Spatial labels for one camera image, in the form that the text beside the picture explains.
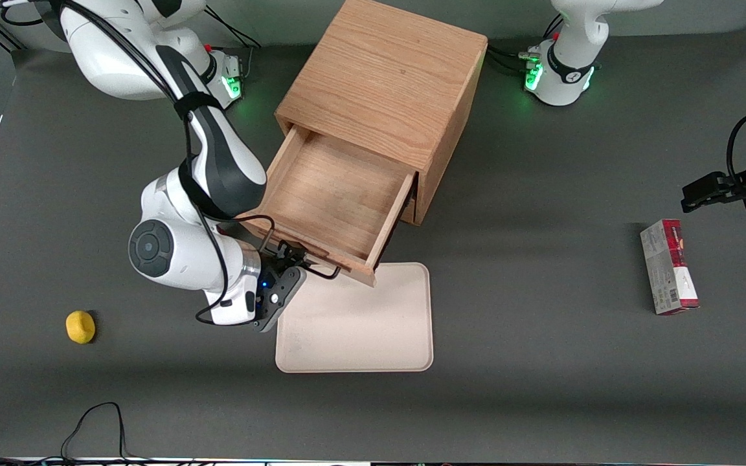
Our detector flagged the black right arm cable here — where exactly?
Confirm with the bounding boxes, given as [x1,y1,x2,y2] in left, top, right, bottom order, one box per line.
[0,0,278,325]

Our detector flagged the wooden drawer cabinet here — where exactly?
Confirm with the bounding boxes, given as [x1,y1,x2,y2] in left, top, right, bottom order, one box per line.
[274,0,490,227]

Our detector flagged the black left base cables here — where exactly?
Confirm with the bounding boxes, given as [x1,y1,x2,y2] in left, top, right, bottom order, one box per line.
[487,44,539,74]

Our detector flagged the black looped table cable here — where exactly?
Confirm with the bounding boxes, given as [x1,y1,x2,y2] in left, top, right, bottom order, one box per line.
[61,402,130,462]

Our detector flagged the beige plastic tray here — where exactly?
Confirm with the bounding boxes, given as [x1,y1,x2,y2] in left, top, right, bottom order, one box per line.
[275,262,434,373]

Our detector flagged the grey red carton box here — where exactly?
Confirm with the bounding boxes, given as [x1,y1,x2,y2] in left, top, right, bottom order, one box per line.
[640,219,701,316]

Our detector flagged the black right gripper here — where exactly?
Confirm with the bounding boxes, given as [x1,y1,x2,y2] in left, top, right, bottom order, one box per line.
[253,241,313,333]

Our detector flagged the black metal drawer handle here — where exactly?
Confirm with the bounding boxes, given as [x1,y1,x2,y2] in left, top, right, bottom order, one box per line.
[262,220,343,281]

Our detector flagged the yellow lemon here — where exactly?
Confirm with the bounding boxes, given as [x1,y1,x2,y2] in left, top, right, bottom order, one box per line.
[65,310,96,344]

